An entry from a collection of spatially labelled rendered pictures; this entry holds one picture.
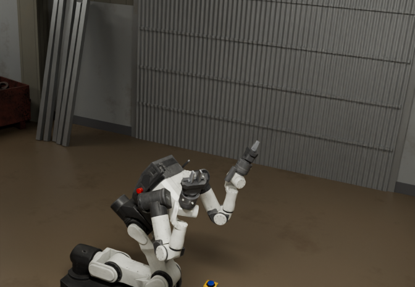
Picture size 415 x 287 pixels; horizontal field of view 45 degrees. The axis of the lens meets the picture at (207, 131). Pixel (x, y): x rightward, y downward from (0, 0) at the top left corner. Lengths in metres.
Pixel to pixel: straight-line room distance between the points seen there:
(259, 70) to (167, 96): 1.19
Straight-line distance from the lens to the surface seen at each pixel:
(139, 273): 3.17
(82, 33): 5.96
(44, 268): 3.86
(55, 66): 6.11
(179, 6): 5.69
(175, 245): 2.53
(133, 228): 2.98
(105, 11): 6.22
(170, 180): 2.75
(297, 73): 5.32
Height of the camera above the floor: 2.14
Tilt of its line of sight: 19 degrees down
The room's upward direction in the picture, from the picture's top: 4 degrees clockwise
